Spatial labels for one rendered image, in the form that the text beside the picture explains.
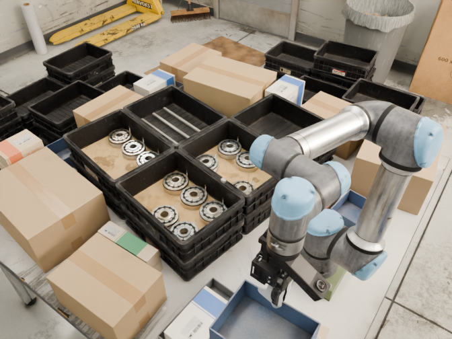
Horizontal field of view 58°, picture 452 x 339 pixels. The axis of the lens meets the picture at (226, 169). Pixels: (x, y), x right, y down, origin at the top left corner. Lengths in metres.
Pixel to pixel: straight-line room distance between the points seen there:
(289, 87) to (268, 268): 1.41
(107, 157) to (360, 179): 1.09
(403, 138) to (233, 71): 1.30
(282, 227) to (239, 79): 1.49
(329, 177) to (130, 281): 0.78
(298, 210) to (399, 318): 1.73
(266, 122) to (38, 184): 1.03
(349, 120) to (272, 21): 3.75
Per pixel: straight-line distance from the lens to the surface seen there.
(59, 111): 2.86
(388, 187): 1.20
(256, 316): 1.05
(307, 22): 4.61
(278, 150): 0.88
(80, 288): 1.41
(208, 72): 2.24
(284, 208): 0.75
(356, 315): 1.54
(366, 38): 3.75
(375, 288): 1.61
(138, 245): 1.51
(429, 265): 2.69
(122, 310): 1.34
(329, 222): 1.36
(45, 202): 1.64
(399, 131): 1.13
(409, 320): 2.44
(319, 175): 0.83
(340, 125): 1.05
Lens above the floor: 2.00
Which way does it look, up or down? 43 degrees down
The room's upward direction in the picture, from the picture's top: straight up
